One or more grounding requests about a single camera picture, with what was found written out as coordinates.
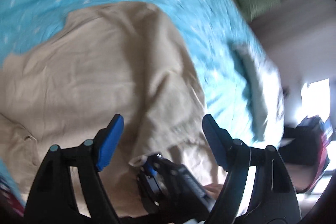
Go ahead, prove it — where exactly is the beige t-shirt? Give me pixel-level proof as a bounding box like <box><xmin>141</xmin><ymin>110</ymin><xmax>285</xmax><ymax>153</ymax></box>
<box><xmin>1</xmin><ymin>2</ymin><xmax>226</xmax><ymax>217</ymax></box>

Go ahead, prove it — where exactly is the dark clothes pile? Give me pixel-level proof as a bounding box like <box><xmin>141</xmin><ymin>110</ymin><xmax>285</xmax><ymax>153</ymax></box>
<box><xmin>278</xmin><ymin>115</ymin><xmax>330</xmax><ymax>193</ymax></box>

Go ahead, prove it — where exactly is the turquoise star quilt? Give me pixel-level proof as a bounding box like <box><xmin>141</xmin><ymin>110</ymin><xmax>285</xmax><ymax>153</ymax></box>
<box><xmin>0</xmin><ymin>0</ymin><xmax>285</xmax><ymax>204</ymax></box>

